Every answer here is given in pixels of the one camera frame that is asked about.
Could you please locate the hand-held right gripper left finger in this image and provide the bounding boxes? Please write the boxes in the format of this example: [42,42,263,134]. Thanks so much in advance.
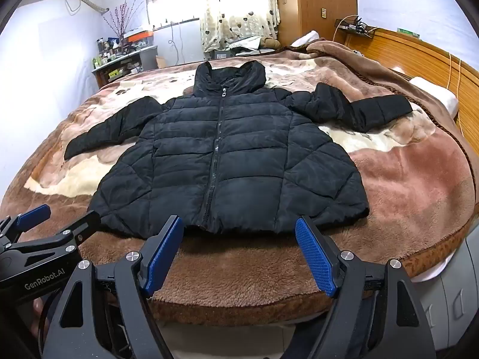
[39,215,185,359]

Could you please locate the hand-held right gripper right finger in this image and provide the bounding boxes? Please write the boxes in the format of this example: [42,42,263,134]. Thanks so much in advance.
[294,216,436,359]

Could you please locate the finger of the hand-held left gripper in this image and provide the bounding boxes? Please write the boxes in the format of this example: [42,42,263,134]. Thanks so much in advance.
[0,204,52,246]
[55,210,101,248]

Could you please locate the black puffer jacket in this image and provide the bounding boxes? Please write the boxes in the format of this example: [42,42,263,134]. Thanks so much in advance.
[63,61,413,239]

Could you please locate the brown printed fleece blanket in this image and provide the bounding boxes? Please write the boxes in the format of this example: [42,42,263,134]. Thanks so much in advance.
[0,37,478,326]

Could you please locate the white bed sheet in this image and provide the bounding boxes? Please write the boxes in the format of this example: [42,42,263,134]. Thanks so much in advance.
[412,257,458,283]

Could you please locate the grey bed base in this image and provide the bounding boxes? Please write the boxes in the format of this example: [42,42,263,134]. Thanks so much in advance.
[412,239,479,359]

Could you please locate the cluttered desk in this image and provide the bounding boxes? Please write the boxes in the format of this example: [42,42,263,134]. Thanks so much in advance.
[92,45,160,89]

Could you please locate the group of bottles and jars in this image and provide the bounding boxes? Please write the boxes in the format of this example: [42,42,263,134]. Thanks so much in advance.
[96,36,125,61]

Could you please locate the orange lid storage box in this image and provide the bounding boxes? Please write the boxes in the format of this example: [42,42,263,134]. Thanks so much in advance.
[123,29,154,48]

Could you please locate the white pillow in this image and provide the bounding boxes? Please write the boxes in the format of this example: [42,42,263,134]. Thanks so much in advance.
[410,77,459,119]

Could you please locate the pink blossom branches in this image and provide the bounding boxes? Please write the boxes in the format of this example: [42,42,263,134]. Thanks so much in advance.
[108,2,145,40]

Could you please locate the white folded cloth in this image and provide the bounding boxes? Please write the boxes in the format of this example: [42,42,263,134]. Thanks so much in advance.
[291,31,319,46]

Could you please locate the pile of household clutter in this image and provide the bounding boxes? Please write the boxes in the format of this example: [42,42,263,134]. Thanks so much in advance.
[204,35,280,61]

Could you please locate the wooden bed headboard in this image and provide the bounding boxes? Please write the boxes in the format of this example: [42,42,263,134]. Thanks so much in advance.
[346,28,479,154]

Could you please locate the window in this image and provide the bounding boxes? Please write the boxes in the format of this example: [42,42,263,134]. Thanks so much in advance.
[145,0,201,29]

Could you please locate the green box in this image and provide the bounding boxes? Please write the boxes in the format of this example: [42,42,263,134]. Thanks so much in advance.
[396,26,421,40]

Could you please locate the cream heart print curtain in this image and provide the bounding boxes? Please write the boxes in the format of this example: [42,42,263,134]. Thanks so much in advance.
[195,0,281,51]

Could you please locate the black hanging cable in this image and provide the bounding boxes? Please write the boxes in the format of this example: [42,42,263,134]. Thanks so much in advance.
[168,22,179,63]

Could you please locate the yellow cable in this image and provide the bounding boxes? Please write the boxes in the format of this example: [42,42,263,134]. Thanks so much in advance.
[335,15,464,100]

